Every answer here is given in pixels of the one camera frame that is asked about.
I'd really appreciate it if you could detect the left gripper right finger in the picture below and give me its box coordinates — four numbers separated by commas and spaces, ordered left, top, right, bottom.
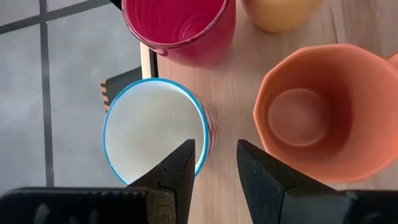
236, 139, 398, 224

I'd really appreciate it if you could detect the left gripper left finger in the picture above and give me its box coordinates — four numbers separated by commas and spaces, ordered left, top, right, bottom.
0, 138, 197, 224

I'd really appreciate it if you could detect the red white patterned mug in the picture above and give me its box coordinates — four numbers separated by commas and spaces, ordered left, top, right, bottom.
102, 77, 218, 187

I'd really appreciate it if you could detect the orange faceted mug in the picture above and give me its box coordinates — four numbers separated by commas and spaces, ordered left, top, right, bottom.
252, 43, 398, 184

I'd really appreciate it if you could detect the red mug white handle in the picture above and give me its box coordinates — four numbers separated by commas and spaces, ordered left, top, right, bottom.
121, 0, 237, 68

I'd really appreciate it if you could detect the yellow mug white handle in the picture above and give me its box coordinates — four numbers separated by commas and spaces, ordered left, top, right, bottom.
241, 0, 324, 34

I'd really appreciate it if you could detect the black hazard striped mat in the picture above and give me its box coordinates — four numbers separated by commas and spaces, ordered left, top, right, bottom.
100, 66, 144, 113

